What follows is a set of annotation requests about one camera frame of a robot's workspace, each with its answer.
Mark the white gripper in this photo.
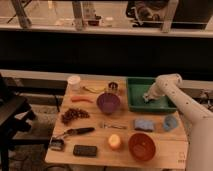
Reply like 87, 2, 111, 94
147, 84, 161, 99

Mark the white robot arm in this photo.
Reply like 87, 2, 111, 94
144, 73, 213, 171

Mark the green plastic tray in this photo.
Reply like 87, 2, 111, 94
126, 77, 177, 113

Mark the blue cup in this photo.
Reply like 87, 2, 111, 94
163, 115, 178, 131

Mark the blue sponge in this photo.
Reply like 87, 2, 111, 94
134, 119, 154, 132

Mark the metal cup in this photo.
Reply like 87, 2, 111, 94
108, 82, 118, 94

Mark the purple bowl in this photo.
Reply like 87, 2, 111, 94
96, 93, 120, 114

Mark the orange bowl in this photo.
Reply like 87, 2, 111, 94
128, 133, 156, 162

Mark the yellow banana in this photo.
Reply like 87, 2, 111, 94
82, 86, 105, 94

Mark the metal fork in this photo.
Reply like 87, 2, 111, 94
99, 123, 127, 129

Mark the yellow apple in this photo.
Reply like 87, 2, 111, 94
108, 134, 121, 150

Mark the orange carrot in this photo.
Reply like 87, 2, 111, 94
70, 96, 93, 103

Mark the white paper cup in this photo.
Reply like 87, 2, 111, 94
67, 75, 81, 91

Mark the bunch of dark grapes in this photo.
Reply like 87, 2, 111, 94
61, 108, 90, 125

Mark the black rectangular block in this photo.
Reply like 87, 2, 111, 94
73, 145, 97, 157

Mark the small black metal clip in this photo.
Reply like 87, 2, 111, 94
49, 139, 64, 151

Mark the black chair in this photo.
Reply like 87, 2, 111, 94
0, 74, 35, 171

